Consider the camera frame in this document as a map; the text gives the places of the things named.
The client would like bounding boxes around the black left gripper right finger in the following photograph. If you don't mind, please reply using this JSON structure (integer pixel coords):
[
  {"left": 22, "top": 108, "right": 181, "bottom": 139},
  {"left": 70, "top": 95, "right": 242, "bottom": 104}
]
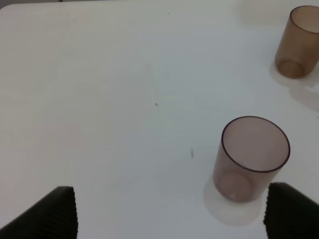
[{"left": 263, "top": 182, "right": 319, "bottom": 239}]

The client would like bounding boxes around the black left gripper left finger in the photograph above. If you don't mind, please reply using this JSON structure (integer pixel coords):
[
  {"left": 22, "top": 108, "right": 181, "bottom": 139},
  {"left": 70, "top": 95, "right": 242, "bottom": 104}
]
[{"left": 0, "top": 186, "right": 78, "bottom": 239}]

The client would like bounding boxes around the pink translucent plastic cup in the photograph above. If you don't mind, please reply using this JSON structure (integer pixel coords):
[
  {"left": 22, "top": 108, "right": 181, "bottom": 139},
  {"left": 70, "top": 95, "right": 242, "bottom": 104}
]
[{"left": 212, "top": 116, "right": 291, "bottom": 203}]

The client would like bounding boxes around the orange translucent plastic cup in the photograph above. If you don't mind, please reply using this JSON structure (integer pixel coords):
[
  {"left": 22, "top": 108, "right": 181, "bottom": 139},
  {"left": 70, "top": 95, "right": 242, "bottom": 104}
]
[{"left": 275, "top": 5, "right": 319, "bottom": 79}]

